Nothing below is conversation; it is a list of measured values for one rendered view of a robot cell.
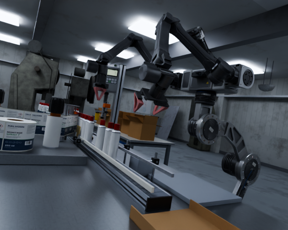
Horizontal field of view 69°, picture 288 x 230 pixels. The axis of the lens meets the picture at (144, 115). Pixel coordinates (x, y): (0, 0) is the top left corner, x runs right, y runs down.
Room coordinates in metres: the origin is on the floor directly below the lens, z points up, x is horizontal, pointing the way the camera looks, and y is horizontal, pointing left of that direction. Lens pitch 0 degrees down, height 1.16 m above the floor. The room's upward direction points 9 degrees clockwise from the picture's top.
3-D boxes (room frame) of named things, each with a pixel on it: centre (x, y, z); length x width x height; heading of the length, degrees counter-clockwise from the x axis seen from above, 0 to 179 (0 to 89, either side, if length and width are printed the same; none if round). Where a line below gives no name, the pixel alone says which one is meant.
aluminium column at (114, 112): (1.57, 0.22, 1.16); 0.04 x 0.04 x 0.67; 31
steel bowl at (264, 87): (5.70, -3.17, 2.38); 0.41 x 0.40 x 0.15; 30
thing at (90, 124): (1.55, 0.38, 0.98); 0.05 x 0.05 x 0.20
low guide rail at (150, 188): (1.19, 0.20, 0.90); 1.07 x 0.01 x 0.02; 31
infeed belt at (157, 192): (1.45, 0.32, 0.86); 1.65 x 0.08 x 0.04; 31
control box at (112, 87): (1.59, 0.30, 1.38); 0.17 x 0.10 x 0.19; 86
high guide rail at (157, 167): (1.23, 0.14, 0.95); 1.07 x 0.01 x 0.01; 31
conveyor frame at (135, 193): (1.45, 0.32, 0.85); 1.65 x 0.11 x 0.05; 31
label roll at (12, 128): (1.10, 0.66, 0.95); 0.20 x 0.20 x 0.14
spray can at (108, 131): (1.21, 0.18, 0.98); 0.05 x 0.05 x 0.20
